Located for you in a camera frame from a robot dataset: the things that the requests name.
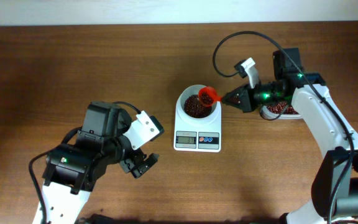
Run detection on red adzuki beans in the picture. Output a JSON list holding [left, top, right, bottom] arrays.
[[184, 93, 298, 118]]

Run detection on black right camera cable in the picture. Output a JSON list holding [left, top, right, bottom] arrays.
[[212, 30, 356, 224]]

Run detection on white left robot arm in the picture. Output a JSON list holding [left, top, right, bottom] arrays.
[[29, 101, 164, 223]]

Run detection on white digital kitchen scale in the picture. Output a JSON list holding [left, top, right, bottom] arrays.
[[173, 93, 223, 153]]

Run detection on orange measuring scoop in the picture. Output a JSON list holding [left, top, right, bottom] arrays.
[[198, 86, 222, 107]]

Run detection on white round bowl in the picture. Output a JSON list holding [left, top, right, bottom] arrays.
[[178, 85, 216, 119]]

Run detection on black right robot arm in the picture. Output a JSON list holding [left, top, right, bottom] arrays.
[[222, 48, 358, 224]]

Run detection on clear plastic bean container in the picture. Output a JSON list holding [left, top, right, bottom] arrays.
[[259, 101, 301, 120]]

